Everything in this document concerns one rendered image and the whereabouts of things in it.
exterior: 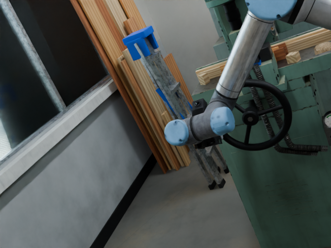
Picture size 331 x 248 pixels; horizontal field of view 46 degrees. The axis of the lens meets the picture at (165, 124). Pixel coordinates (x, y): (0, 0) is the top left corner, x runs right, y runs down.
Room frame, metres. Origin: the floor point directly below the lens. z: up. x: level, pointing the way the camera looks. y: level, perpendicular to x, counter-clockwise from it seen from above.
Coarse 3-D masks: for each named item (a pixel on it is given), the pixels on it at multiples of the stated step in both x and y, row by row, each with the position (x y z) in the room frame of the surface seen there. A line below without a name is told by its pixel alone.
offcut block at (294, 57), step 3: (297, 51) 1.42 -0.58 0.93; (288, 54) 1.43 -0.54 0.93; (291, 54) 1.42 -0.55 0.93; (294, 54) 1.40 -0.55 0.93; (297, 54) 1.41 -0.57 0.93; (288, 57) 1.42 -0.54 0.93; (291, 57) 1.41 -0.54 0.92; (294, 57) 1.40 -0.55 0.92; (297, 57) 1.40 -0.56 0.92; (288, 60) 1.42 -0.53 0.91; (291, 60) 1.41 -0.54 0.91; (294, 60) 1.40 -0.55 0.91; (297, 60) 1.40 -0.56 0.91; (288, 63) 1.43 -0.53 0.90
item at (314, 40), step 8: (320, 32) 1.50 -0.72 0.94; (328, 32) 1.47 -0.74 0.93; (304, 40) 1.51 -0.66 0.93; (312, 40) 1.50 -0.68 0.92; (320, 40) 1.49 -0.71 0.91; (328, 40) 1.48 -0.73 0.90; (288, 48) 1.54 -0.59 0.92; (296, 48) 1.53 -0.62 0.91; (304, 48) 1.52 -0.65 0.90; (200, 72) 1.73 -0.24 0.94; (208, 72) 1.70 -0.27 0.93; (216, 72) 1.68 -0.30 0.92
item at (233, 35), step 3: (234, 30) 1.63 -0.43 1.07; (237, 30) 1.60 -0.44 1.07; (231, 33) 1.59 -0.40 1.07; (234, 33) 1.58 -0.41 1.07; (237, 33) 1.58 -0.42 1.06; (231, 36) 1.59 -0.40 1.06; (234, 36) 1.59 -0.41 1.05; (231, 39) 1.59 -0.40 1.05; (234, 39) 1.59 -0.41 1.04; (234, 42) 1.59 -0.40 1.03
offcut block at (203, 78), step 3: (201, 75) 1.65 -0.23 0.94; (204, 75) 1.65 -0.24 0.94; (207, 75) 1.66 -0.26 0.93; (198, 78) 1.67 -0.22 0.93; (201, 78) 1.65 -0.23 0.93; (204, 78) 1.65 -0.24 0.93; (207, 78) 1.65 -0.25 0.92; (201, 81) 1.66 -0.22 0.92; (204, 81) 1.64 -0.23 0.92; (207, 81) 1.65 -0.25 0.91; (210, 81) 1.66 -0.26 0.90; (201, 84) 1.67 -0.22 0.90; (204, 84) 1.65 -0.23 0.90
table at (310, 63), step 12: (312, 48) 1.48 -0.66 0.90; (300, 60) 1.40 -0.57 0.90; (312, 60) 1.37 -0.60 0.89; (324, 60) 1.35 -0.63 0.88; (288, 72) 1.41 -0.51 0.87; (300, 72) 1.39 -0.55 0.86; (312, 72) 1.37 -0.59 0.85; (216, 84) 1.58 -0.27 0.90; (192, 96) 1.58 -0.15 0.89; (204, 96) 1.56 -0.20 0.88; (240, 96) 1.40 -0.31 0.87; (252, 96) 1.38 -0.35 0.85
